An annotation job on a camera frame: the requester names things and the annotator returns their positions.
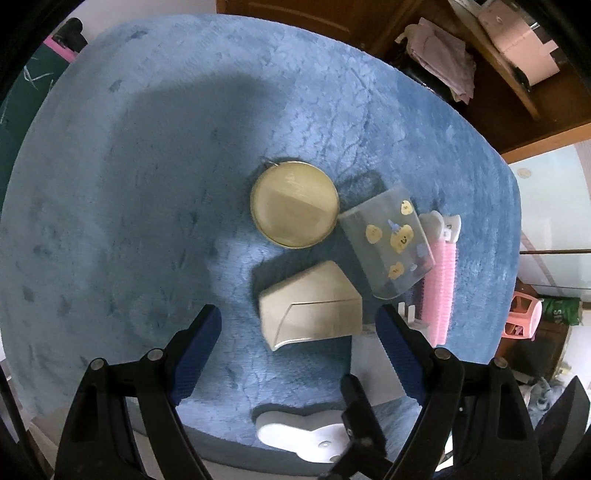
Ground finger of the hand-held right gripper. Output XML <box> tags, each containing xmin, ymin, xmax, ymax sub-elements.
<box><xmin>318</xmin><ymin>374</ymin><xmax>389</xmax><ymax>480</ymax></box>

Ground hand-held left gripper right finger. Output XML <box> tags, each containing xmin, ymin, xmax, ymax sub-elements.
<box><xmin>375</xmin><ymin>302</ymin><xmax>543</xmax><ymax>480</ymax></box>

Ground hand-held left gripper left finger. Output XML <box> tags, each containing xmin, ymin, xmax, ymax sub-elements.
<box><xmin>54</xmin><ymin>304</ymin><xmax>222</xmax><ymax>480</ymax></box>

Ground white keyhole-shaped holder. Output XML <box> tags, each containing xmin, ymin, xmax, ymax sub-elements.
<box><xmin>255</xmin><ymin>408</ymin><xmax>356</xmax><ymax>463</ymax></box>

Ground beige angular case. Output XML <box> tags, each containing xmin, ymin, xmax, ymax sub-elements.
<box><xmin>257</xmin><ymin>260</ymin><xmax>364</xmax><ymax>352</ymax></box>

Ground white cube charger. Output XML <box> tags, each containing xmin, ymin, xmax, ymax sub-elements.
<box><xmin>349</xmin><ymin>323</ymin><xmax>419</xmax><ymax>409</ymax></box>

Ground pink comb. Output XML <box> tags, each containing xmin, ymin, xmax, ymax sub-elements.
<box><xmin>418</xmin><ymin>210</ymin><xmax>462</xmax><ymax>347</ymax></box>

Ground clear case with yellow stickers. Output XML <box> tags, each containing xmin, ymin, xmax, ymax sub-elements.
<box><xmin>338</xmin><ymin>182</ymin><xmax>437</xmax><ymax>302</ymax></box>

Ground pink plastic stool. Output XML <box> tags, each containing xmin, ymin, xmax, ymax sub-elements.
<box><xmin>505</xmin><ymin>291</ymin><xmax>543</xmax><ymax>340</ymax></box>

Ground green bag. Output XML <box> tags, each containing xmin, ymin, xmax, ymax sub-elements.
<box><xmin>540</xmin><ymin>296</ymin><xmax>581</xmax><ymax>326</ymax></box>

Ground blue fluffy table mat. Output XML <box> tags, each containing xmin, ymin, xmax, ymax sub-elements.
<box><xmin>0</xmin><ymin>14</ymin><xmax>522</xmax><ymax>467</ymax></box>

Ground round beige compact case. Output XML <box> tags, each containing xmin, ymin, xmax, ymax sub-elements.
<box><xmin>249</xmin><ymin>158</ymin><xmax>341</xmax><ymax>250</ymax></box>

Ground pale blue wardrobe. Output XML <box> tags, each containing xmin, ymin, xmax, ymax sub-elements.
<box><xmin>505</xmin><ymin>143</ymin><xmax>591</xmax><ymax>301</ymax></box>

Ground wooden corner shelf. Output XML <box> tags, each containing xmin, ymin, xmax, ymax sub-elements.
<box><xmin>365</xmin><ymin>0</ymin><xmax>591</xmax><ymax>164</ymax></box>

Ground black bin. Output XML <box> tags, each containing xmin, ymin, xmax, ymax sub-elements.
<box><xmin>402</xmin><ymin>60</ymin><xmax>455</xmax><ymax>100</ymax></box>

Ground pink cloth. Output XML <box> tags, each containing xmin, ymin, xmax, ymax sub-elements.
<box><xmin>394</xmin><ymin>17</ymin><xmax>476</xmax><ymax>104</ymax></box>

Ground pink storage basket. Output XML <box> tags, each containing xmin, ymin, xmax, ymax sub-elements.
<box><xmin>478</xmin><ymin>0</ymin><xmax>561</xmax><ymax>86</ymax></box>

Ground black chalkboard knob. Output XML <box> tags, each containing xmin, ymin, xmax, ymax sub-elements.
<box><xmin>58</xmin><ymin>17</ymin><xmax>88</xmax><ymax>49</ymax></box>

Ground green chalkboard with pink frame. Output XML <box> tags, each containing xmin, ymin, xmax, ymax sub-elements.
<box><xmin>0</xmin><ymin>37</ymin><xmax>77</xmax><ymax>199</ymax></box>

